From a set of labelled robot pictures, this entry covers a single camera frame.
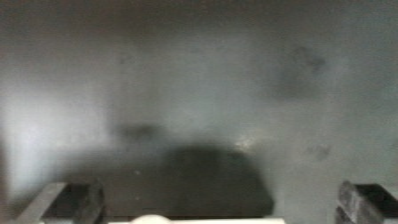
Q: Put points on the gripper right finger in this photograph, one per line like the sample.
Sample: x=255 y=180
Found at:
x=367 y=205

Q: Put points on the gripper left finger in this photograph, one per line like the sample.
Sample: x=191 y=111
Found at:
x=68 y=204

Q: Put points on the white front drawer tray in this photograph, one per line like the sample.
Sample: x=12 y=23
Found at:
x=214 y=102

